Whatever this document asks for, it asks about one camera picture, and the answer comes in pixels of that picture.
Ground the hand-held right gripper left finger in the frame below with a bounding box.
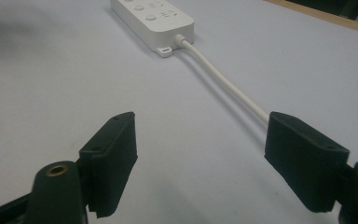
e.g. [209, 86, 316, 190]
[78, 111, 139, 219]

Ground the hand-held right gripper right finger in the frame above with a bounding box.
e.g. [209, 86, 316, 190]
[264, 111, 351, 214]

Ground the white power cable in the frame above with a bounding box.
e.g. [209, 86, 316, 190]
[173, 34, 270, 127]

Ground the white power strip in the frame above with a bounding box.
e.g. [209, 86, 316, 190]
[110, 0, 196, 59]

